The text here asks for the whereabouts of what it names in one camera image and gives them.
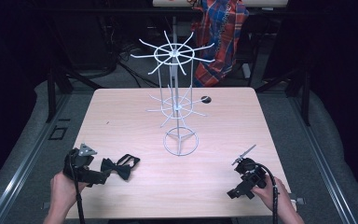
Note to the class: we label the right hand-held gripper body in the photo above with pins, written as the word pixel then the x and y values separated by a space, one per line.
pixel 251 174

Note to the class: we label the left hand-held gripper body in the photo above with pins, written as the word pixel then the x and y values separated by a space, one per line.
pixel 80 163

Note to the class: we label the black bow tie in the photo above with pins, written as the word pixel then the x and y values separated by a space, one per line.
pixel 116 168

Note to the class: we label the black bow tie card holder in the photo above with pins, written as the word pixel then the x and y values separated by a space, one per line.
pixel 129 160

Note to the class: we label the person's right hand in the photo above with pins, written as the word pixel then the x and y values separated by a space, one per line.
pixel 270 194

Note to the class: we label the person's left hand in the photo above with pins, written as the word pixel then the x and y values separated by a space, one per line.
pixel 62 192

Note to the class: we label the black metal stand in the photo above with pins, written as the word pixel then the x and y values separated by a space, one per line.
pixel 52 93
pixel 305 96

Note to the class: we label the red blue plaid cloth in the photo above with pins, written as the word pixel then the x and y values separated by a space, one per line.
pixel 222 40

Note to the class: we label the black floor bracket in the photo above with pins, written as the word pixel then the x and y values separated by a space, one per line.
pixel 57 132

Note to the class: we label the aluminium floor rail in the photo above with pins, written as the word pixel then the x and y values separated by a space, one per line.
pixel 18 174
pixel 323 168

